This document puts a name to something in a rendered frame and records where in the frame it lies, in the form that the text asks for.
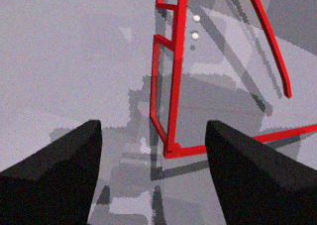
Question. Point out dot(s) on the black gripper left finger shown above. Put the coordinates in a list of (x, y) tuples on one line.
[(55, 185)]

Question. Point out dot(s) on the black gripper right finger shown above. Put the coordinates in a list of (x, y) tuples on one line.
[(257, 185)]

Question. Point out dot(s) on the red glasses frame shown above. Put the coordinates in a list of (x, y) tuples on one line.
[(166, 78)]

